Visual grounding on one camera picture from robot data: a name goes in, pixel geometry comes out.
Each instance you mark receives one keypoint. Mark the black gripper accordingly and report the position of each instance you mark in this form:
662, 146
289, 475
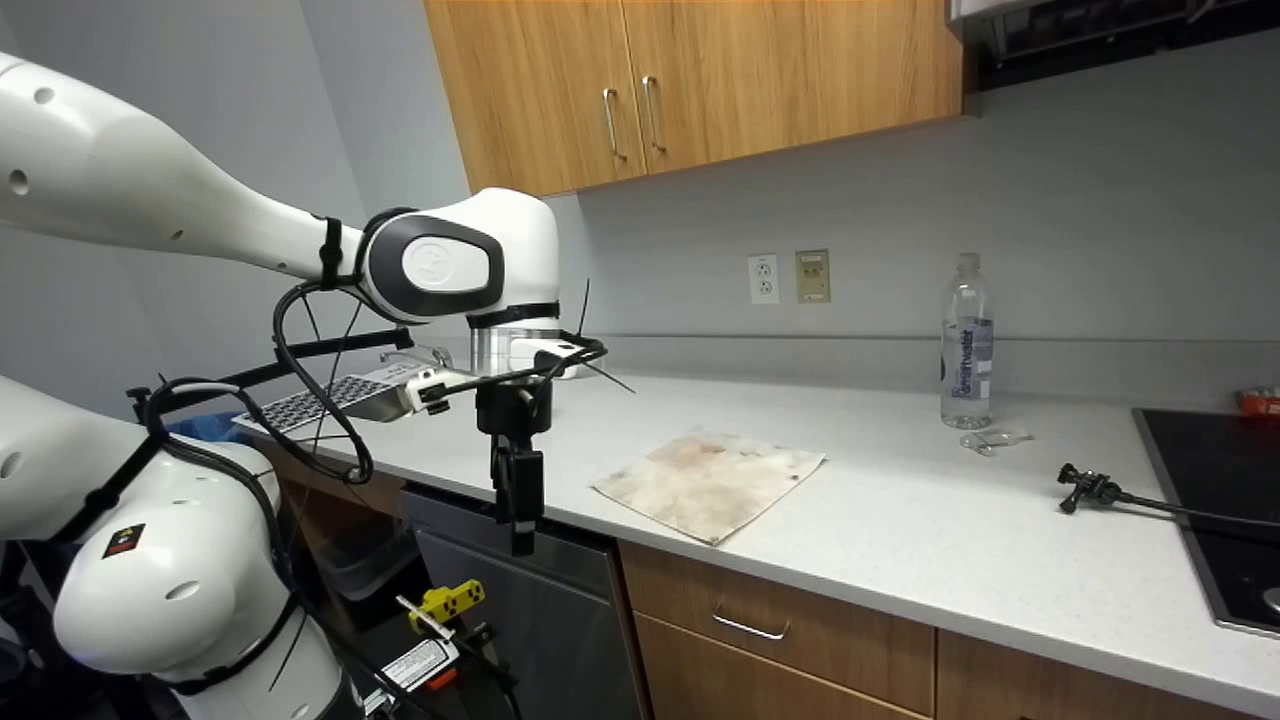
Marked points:
514, 410

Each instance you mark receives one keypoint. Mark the stained beige cloth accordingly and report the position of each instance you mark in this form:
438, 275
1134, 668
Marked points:
704, 483

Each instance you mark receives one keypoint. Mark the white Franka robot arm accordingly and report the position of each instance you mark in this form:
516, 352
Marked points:
133, 175

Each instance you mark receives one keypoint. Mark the yellow tool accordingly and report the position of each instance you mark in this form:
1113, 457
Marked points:
453, 602

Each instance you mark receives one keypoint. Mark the black dishwasher front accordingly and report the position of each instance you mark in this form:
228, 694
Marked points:
547, 625

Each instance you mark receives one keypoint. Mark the white and red device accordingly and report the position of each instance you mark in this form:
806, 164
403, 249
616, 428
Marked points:
422, 664

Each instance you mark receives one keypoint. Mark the grey metal mesh tray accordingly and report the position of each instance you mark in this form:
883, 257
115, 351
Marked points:
340, 397

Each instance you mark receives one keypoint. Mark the wooden lower cabinet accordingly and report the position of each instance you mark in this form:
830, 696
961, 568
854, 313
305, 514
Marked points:
826, 654

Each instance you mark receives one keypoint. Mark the wooden cabinet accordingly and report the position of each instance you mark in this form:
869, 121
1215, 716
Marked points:
826, 654
721, 82

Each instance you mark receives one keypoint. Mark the wooden upper cabinet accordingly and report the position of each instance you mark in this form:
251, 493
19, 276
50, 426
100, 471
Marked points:
721, 82

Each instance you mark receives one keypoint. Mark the clear plastic water bottle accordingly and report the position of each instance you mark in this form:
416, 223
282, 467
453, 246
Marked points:
970, 362

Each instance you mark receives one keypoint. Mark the small clear plastic piece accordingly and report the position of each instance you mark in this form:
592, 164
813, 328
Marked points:
998, 436

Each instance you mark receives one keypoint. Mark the black glass cooktop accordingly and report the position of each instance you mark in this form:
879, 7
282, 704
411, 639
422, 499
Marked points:
1225, 505

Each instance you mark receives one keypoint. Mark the small red object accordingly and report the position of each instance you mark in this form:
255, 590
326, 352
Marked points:
1257, 400

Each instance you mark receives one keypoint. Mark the dark range hood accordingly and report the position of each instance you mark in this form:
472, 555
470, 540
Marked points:
1121, 33

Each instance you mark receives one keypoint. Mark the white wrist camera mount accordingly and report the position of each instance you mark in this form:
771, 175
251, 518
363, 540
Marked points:
431, 391

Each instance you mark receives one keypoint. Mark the white wall power outlet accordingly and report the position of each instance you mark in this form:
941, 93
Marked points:
762, 282

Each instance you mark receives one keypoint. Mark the beige wall plate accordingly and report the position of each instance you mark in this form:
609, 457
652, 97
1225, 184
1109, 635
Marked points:
813, 276

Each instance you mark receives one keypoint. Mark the black mini tripod mount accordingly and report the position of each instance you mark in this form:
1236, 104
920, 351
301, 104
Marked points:
1086, 490

